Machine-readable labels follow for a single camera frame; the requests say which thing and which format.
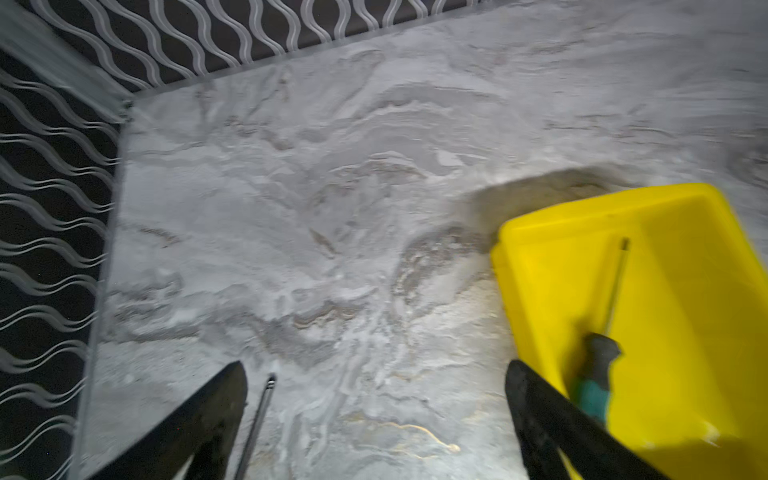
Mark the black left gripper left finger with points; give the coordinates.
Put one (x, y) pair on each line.
(197, 437)

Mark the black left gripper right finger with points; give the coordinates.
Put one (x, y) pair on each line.
(553, 433)

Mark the green black handled screwdriver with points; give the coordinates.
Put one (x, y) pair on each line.
(592, 392)

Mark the yellow plastic bin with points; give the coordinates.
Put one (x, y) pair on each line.
(668, 273)

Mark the black hex key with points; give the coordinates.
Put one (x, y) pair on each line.
(252, 439)

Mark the aluminium frame post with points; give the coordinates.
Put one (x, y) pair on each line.
(29, 40)

